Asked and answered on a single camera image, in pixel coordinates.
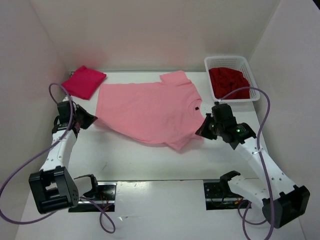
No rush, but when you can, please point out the white plastic basket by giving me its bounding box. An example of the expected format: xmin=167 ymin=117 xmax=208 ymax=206
xmin=204 ymin=55 xmax=258 ymax=101

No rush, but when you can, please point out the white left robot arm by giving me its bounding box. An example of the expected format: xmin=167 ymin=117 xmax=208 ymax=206
xmin=28 ymin=102 xmax=98 ymax=214

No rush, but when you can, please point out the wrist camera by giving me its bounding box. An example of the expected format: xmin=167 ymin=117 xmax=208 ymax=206
xmin=211 ymin=103 xmax=237 ymax=126
xmin=57 ymin=101 xmax=72 ymax=124

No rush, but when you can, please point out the magenta t shirt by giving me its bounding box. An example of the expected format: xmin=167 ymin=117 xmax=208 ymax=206
xmin=62 ymin=65 xmax=107 ymax=100

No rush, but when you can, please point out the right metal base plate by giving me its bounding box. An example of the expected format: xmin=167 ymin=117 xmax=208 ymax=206
xmin=203 ymin=180 xmax=248 ymax=211

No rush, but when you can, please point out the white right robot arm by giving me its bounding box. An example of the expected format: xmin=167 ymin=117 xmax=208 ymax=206
xmin=196 ymin=112 xmax=310 ymax=229

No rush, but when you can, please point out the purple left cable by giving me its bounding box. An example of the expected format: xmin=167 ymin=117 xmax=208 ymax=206
xmin=0 ymin=82 xmax=117 ymax=233

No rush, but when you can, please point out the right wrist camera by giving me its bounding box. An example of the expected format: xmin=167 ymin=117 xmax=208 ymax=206
xmin=211 ymin=103 xmax=237 ymax=126

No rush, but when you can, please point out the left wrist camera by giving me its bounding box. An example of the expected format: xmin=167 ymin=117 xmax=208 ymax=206
xmin=57 ymin=101 xmax=72 ymax=124

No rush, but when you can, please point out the dark red t shirt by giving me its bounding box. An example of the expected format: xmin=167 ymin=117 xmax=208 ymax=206
xmin=208 ymin=67 xmax=250 ymax=99

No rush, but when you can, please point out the light pink t shirt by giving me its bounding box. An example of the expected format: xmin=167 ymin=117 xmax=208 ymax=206
xmin=95 ymin=70 xmax=205 ymax=151

